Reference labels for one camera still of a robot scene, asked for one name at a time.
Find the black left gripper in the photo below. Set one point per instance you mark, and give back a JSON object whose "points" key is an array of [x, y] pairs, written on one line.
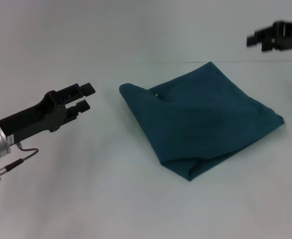
{"points": [[36, 117]]}

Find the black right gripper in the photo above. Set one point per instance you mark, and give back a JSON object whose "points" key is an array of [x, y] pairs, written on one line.
{"points": [[290, 35]]}

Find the blue shirt with FREE print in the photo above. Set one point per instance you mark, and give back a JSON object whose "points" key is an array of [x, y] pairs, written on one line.
{"points": [[198, 117]]}

